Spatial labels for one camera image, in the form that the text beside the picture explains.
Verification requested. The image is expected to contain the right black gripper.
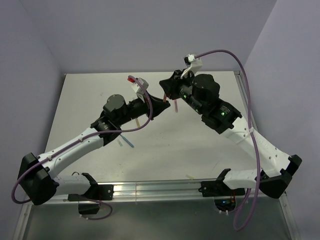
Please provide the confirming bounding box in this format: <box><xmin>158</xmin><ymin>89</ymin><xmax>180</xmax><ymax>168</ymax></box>
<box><xmin>158</xmin><ymin>69</ymin><xmax>204</xmax><ymax>115</ymax></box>

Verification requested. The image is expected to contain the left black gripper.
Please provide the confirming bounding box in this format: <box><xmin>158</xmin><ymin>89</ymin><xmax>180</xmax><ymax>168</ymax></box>
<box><xmin>115</xmin><ymin>89</ymin><xmax>170</xmax><ymax>126</ymax></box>

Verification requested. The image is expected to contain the pink pen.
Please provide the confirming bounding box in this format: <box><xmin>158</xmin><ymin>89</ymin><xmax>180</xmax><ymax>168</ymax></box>
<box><xmin>174</xmin><ymin>99</ymin><xmax>179</xmax><ymax>113</ymax></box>

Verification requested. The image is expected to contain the yellow pen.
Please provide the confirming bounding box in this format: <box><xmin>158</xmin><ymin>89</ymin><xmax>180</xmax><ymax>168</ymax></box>
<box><xmin>135</xmin><ymin>118</ymin><xmax>140</xmax><ymax>128</ymax></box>

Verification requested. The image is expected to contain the yellow pen cap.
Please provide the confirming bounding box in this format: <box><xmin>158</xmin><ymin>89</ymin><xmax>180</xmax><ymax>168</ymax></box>
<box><xmin>185</xmin><ymin>174</ymin><xmax>195</xmax><ymax>180</ymax></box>

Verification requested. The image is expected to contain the orange pen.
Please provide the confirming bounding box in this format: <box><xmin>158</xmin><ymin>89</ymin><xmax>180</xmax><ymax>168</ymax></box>
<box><xmin>162</xmin><ymin>94</ymin><xmax>167</xmax><ymax>103</ymax></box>

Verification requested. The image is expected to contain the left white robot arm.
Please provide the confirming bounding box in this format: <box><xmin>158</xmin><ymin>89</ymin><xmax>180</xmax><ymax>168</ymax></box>
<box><xmin>18</xmin><ymin>94</ymin><xmax>170</xmax><ymax>206</ymax></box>

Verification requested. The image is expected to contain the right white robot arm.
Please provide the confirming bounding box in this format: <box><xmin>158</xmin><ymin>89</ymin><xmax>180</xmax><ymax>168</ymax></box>
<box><xmin>159</xmin><ymin>70</ymin><xmax>302</xmax><ymax>199</ymax></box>

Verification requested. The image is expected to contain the blue pen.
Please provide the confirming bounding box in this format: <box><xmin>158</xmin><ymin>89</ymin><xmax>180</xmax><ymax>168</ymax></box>
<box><xmin>120</xmin><ymin>134</ymin><xmax>135</xmax><ymax>148</ymax></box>

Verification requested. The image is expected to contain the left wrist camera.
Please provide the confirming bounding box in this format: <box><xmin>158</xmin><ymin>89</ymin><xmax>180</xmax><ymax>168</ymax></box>
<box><xmin>127</xmin><ymin>75</ymin><xmax>149</xmax><ymax>102</ymax></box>

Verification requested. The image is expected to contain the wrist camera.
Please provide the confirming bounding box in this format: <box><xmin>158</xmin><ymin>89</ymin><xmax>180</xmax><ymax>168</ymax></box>
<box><xmin>127</xmin><ymin>75</ymin><xmax>149</xmax><ymax>102</ymax></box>
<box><xmin>180</xmin><ymin>54</ymin><xmax>203</xmax><ymax>79</ymax></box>

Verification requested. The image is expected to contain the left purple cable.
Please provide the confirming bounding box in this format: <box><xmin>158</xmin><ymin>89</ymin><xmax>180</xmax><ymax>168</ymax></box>
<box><xmin>11</xmin><ymin>76</ymin><xmax>154</xmax><ymax>205</ymax></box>

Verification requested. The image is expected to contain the purple cable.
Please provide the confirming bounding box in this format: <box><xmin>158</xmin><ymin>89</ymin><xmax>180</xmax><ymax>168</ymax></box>
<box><xmin>11</xmin><ymin>76</ymin><xmax>154</xmax><ymax>205</ymax></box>
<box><xmin>196</xmin><ymin>49</ymin><xmax>261</xmax><ymax>231</ymax></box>

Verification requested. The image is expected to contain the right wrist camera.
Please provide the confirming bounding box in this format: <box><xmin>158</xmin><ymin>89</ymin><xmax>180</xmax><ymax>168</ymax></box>
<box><xmin>180</xmin><ymin>54</ymin><xmax>203</xmax><ymax>79</ymax></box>

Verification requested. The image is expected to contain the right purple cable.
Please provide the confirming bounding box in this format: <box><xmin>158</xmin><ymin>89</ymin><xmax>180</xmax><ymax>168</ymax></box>
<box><xmin>196</xmin><ymin>49</ymin><xmax>261</xmax><ymax>231</ymax></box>

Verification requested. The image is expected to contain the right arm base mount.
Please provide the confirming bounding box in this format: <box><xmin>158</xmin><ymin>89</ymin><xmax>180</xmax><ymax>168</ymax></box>
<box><xmin>198</xmin><ymin>168</ymin><xmax>246</xmax><ymax>214</ymax></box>

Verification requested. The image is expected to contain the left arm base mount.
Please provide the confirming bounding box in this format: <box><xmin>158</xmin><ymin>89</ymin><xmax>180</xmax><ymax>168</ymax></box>
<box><xmin>67</xmin><ymin>184</ymin><xmax>114</xmax><ymax>221</ymax></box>

